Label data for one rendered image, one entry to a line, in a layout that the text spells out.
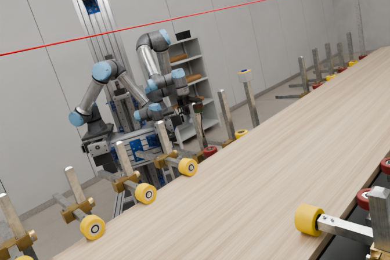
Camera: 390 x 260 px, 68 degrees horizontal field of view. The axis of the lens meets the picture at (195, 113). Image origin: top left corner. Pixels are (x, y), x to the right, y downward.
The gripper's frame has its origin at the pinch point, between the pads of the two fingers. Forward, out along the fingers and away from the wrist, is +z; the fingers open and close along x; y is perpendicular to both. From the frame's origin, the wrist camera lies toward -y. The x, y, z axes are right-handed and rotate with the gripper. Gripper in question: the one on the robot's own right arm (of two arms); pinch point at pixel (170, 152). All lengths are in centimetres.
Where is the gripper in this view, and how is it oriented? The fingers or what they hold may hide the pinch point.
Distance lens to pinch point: 202.9
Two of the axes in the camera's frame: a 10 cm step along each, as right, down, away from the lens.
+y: -6.4, -0.2, 7.6
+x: -7.2, 3.5, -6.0
